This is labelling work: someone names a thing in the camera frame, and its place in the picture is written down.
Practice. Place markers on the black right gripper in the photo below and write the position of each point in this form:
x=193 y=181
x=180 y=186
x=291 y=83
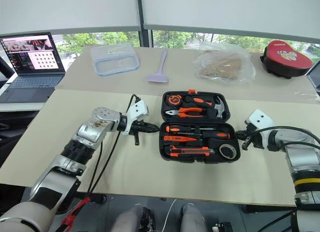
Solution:
x=255 y=139

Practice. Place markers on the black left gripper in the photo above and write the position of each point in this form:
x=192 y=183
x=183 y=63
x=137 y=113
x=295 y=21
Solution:
x=140 y=128

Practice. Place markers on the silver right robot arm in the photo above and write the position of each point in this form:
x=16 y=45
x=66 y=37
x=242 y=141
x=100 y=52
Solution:
x=300 y=152

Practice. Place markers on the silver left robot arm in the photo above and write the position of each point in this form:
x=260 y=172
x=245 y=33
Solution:
x=87 y=132

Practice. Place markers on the black tool case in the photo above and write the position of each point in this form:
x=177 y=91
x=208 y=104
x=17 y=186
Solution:
x=190 y=161

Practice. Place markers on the orange test pen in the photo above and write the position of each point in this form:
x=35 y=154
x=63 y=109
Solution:
x=175 y=138

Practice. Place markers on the orange black tape measure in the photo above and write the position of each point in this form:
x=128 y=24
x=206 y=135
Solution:
x=174 y=99

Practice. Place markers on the orange black utility knife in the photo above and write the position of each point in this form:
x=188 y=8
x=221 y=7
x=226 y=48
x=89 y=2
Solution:
x=190 y=152

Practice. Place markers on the lilac plastic spatula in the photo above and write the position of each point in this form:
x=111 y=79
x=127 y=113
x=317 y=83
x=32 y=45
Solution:
x=157 y=77

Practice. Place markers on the clear bag with brown contents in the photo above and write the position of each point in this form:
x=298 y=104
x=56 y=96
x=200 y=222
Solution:
x=220 y=65

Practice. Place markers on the clear plastic food container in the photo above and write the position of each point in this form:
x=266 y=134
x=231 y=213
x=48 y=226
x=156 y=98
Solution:
x=112 y=51

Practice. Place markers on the grey rounded shape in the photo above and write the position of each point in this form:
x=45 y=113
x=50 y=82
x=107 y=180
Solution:
x=130 y=219
x=192 y=219

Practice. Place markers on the red black heart shaped box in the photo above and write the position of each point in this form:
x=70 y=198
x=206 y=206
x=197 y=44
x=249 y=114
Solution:
x=287 y=55

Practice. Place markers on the open grey laptop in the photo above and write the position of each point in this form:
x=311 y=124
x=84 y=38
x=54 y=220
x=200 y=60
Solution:
x=32 y=84

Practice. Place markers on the white roller blind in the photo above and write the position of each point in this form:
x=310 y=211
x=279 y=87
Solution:
x=225 y=10
x=70 y=10

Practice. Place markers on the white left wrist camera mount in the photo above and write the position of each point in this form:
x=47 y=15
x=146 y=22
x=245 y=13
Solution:
x=137 y=109

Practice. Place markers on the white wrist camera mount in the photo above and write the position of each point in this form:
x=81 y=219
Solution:
x=137 y=109
x=261 y=119

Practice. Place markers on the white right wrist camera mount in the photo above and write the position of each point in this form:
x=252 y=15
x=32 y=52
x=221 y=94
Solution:
x=261 y=119

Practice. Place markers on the dark window frame post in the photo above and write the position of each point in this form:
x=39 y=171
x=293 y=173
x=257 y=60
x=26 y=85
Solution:
x=146 y=37

